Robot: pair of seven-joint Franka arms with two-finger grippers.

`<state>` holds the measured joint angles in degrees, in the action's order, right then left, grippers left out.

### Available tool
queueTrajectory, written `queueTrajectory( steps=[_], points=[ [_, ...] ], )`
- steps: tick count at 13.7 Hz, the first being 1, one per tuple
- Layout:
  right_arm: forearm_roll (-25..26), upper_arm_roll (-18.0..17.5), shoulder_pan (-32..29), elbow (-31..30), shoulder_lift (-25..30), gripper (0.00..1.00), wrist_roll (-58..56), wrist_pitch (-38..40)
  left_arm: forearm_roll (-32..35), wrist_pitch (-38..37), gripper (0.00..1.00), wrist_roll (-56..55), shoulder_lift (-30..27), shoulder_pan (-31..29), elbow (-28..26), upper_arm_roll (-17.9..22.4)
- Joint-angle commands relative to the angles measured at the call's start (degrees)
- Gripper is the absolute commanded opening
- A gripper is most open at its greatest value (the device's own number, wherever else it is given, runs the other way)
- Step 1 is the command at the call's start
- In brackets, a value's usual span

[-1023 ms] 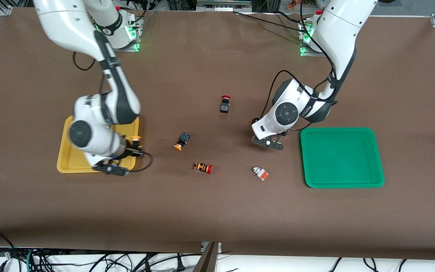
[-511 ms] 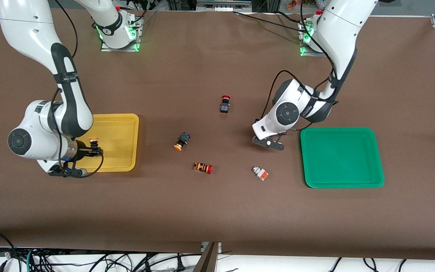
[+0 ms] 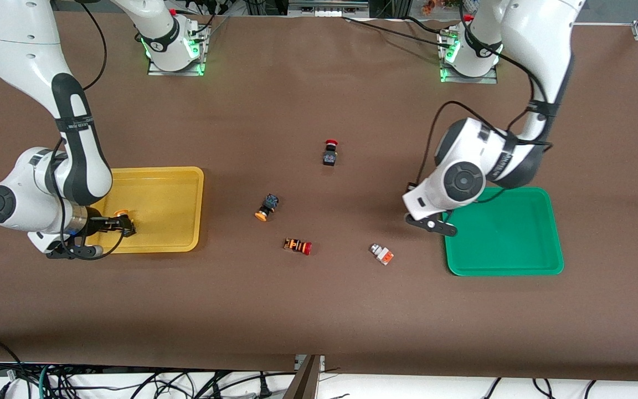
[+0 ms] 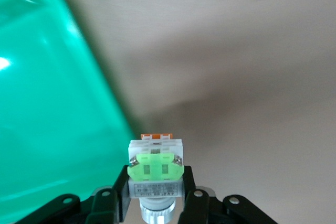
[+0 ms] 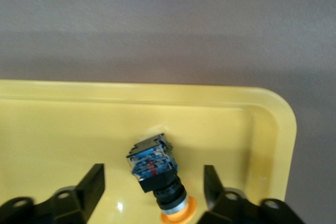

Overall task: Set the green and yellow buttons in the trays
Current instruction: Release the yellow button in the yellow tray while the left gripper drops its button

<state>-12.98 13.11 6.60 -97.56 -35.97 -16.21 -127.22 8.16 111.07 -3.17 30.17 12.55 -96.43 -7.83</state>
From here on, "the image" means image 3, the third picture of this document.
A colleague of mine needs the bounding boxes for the white button orange base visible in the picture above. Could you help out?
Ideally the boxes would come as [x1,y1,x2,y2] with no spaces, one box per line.
[369,243,394,266]

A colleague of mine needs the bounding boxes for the yellow plastic tray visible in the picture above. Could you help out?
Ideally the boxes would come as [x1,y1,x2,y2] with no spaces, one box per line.
[89,166,205,254]

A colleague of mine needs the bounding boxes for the red button orange striped body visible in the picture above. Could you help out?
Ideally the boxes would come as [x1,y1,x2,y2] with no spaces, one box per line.
[283,238,313,256]

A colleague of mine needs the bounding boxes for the brown table mat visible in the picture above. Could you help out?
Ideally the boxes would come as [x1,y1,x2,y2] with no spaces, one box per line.
[0,11,638,383]

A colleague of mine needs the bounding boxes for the brown table support bar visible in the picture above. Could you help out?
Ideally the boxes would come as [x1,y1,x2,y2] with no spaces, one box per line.
[284,355,322,399]

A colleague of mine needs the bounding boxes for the silver power strip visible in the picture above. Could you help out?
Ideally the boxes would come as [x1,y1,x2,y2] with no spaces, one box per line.
[289,0,369,18]

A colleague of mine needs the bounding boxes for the green plastic tray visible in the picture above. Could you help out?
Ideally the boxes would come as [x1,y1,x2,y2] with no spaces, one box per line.
[444,187,565,277]

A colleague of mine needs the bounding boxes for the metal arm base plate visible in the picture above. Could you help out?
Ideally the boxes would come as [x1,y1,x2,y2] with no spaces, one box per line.
[147,22,212,76]
[439,28,498,85]

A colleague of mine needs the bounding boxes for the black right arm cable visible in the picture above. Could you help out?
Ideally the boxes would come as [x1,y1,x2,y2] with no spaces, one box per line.
[78,0,109,92]

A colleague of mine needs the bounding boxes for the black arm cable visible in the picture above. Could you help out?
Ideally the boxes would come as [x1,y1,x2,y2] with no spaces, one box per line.
[419,39,553,189]
[78,0,109,92]

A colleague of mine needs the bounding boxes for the grey metal bracket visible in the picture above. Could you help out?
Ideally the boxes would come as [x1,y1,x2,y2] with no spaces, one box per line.
[294,355,326,371]

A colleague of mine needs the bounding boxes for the black cable on table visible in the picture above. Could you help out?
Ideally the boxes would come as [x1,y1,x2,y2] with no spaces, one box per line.
[341,16,448,44]

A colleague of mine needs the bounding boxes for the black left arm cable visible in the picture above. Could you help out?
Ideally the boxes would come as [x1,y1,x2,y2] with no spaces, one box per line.
[419,39,553,189]

